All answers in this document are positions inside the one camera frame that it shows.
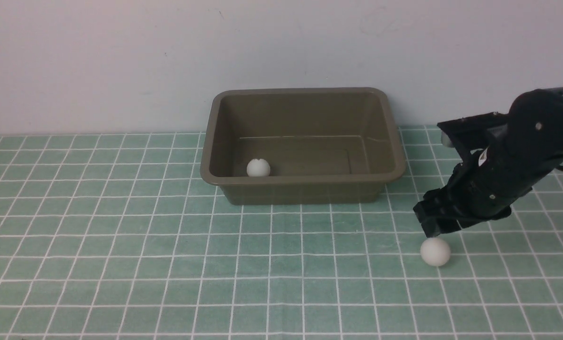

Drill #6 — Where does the white table-tennis ball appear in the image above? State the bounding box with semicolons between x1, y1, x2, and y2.
246;159;271;177
420;238;452;267

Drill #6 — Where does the olive green plastic bin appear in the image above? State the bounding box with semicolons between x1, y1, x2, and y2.
200;87;407;206

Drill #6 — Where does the green checkered tablecloth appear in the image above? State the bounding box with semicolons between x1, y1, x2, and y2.
0;126;563;340

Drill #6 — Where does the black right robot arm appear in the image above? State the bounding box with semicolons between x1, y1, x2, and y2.
413;87;563;238

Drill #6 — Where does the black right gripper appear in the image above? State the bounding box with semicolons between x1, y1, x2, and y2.
413;112;563;238

